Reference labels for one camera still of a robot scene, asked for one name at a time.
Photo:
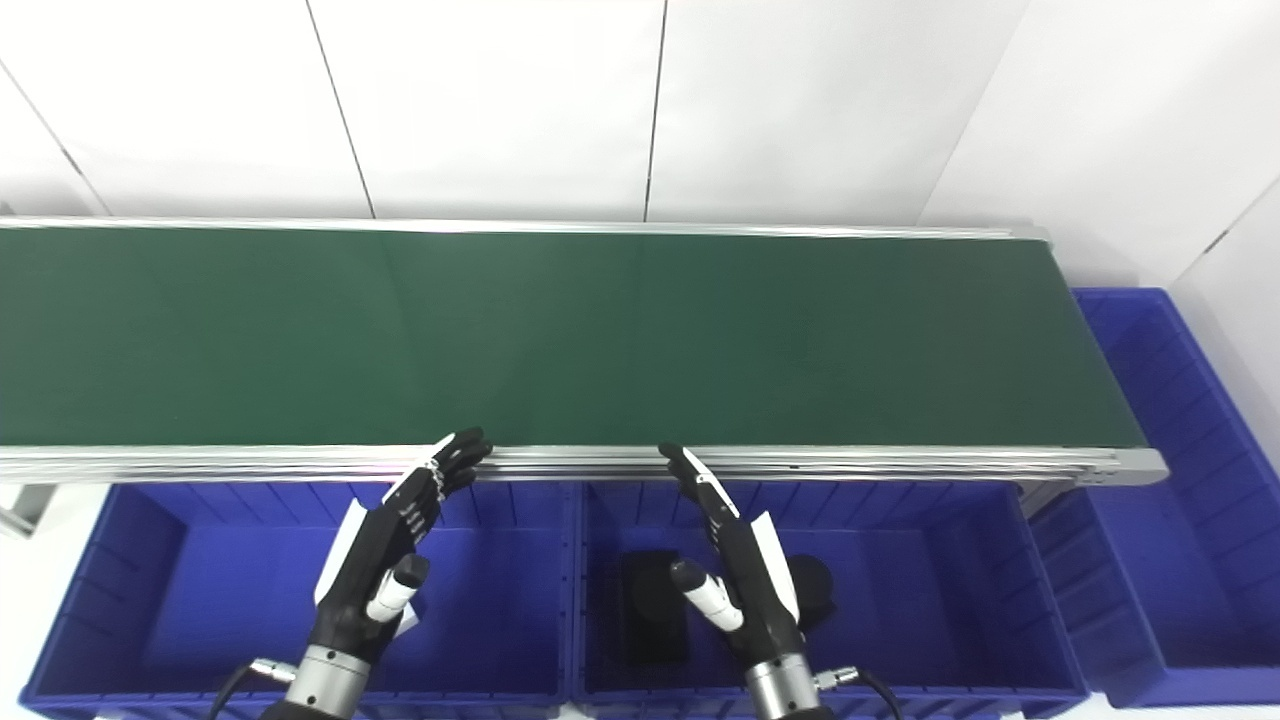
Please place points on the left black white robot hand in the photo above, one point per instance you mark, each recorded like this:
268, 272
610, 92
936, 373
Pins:
370, 570

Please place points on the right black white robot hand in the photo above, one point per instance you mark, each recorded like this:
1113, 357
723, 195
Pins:
750, 590

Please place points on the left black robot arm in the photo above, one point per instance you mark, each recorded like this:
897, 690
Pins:
325, 690

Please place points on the white square part with hole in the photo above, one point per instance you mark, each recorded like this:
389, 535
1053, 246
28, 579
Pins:
410, 622

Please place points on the blue plastic bin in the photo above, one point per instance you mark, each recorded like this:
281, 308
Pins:
1180, 500
200, 600
950, 600

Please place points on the aluminium conveyor leg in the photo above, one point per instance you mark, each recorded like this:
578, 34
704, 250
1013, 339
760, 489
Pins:
1045, 497
25, 510

